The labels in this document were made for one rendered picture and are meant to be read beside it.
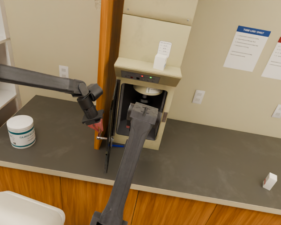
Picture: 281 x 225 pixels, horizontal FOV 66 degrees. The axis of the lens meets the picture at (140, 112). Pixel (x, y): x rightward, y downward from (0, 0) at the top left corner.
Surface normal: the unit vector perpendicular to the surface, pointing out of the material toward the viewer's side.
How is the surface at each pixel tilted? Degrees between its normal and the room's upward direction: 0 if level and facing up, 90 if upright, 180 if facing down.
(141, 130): 53
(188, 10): 90
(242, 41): 90
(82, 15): 90
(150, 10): 90
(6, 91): 0
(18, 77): 68
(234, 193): 0
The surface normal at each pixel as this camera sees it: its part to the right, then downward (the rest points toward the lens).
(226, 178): 0.15, -0.83
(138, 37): -0.09, 0.53
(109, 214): 0.00, -0.07
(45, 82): 0.79, 0.07
